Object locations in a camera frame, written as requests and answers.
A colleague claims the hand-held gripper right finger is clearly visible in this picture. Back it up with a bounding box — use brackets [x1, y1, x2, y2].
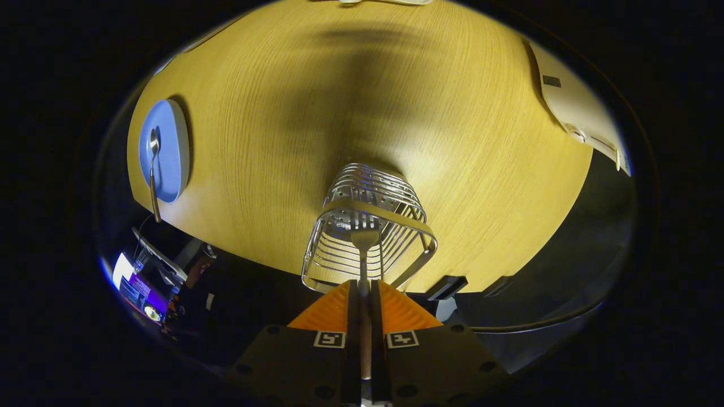
[370, 280, 512, 406]

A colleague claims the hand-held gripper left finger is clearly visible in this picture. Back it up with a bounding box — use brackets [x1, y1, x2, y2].
[223, 280, 363, 406]

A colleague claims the metal fork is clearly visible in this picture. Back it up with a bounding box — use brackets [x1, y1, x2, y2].
[350, 210, 381, 380]

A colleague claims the metal spoon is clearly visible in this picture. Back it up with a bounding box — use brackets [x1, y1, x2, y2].
[148, 129, 162, 224]

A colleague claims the black table clamp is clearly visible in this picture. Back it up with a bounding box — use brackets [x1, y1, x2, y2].
[482, 275, 515, 297]
[425, 275, 469, 301]

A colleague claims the brown bottle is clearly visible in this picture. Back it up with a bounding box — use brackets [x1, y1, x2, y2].
[187, 244, 218, 289]

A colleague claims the lit computer screen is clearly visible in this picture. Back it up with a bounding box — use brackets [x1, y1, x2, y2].
[111, 253, 170, 324]

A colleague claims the blue plate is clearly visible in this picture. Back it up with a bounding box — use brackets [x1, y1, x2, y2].
[138, 99, 191, 204]

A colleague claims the white flat device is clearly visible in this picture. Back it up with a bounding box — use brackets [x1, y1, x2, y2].
[523, 40, 633, 177]

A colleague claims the metal wire cutlery holder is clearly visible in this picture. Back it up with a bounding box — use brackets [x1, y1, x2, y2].
[301, 163, 438, 293]

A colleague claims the black cable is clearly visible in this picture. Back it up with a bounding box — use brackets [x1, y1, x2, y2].
[469, 302, 603, 334]

